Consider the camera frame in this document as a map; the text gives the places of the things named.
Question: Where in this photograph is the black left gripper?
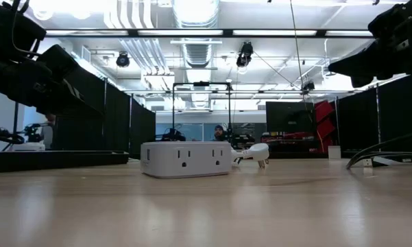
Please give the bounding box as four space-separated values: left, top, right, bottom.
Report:
0 44 104 117

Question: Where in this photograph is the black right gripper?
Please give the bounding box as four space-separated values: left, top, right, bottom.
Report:
328 32 412 89

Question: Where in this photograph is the long black power strip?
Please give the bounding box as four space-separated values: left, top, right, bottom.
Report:
0 150 130 174

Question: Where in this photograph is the white power cord with plug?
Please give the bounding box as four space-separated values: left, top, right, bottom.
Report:
230 143 271 169

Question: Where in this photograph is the white outlet cube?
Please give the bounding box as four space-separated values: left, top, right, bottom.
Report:
140 141 233 179

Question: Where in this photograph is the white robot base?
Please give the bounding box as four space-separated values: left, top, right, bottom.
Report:
9 141 46 152

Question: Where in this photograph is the red shelving rack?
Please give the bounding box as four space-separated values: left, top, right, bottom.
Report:
313 100 337 154

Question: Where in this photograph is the black monitor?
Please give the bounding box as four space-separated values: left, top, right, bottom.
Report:
265 101 317 133

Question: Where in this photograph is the black rig crossbar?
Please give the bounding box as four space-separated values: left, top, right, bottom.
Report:
44 28 374 38

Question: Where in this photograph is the thin black hanging cable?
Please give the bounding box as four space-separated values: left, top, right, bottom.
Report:
289 0 309 104

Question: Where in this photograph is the black cable bundle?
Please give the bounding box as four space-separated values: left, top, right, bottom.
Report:
346 129 412 169

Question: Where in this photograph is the silver air duct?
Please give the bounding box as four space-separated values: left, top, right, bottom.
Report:
173 0 221 69

